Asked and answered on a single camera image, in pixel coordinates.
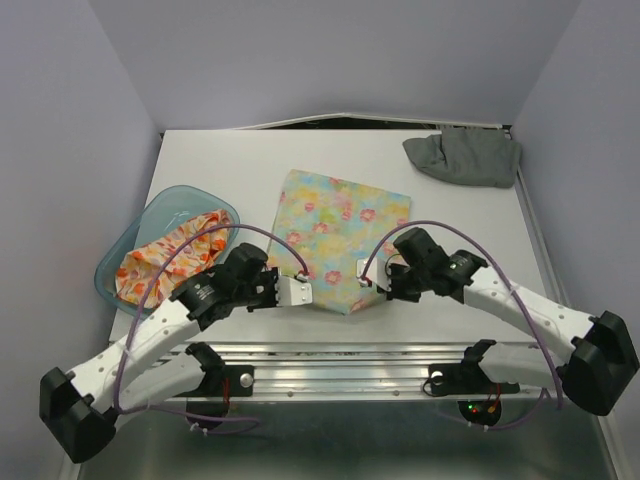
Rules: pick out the aluminium frame rail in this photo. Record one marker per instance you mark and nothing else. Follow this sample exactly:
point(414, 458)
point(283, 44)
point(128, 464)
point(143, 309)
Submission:
point(283, 372)

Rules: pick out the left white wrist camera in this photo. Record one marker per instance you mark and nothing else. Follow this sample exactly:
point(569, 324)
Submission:
point(293, 291)

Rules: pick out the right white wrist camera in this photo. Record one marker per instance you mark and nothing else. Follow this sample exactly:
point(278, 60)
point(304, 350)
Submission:
point(371, 272)

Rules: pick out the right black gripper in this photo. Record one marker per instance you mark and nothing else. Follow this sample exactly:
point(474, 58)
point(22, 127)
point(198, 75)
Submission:
point(395, 294)

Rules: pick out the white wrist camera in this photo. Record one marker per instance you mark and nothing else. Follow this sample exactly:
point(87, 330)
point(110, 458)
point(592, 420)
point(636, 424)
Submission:
point(293, 291)
point(371, 272)

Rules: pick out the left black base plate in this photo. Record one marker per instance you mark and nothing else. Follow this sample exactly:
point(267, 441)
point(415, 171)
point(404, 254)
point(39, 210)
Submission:
point(225, 382)

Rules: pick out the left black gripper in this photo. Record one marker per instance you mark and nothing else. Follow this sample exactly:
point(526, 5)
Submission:
point(271, 278)

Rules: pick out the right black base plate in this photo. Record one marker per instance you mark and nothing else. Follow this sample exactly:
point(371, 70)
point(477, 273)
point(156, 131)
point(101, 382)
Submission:
point(456, 379)

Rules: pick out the pastel floral skirt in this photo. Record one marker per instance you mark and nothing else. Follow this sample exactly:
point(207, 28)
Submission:
point(332, 224)

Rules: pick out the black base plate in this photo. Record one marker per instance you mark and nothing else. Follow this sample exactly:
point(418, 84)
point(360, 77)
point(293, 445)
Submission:
point(456, 379)
point(225, 382)

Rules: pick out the grey pleated skirt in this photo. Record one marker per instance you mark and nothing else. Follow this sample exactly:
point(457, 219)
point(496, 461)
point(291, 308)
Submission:
point(467, 157)

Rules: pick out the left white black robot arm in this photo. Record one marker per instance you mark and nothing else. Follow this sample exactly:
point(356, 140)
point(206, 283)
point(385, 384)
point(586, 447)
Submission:
point(80, 407)

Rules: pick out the orange floral skirt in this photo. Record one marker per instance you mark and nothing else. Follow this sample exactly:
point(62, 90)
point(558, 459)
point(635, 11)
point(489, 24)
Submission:
point(138, 277)

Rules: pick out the blue plastic basin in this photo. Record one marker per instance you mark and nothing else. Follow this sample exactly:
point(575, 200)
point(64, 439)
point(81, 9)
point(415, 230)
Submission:
point(165, 212)

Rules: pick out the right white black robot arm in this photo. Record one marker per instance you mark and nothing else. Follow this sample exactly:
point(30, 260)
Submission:
point(589, 359)

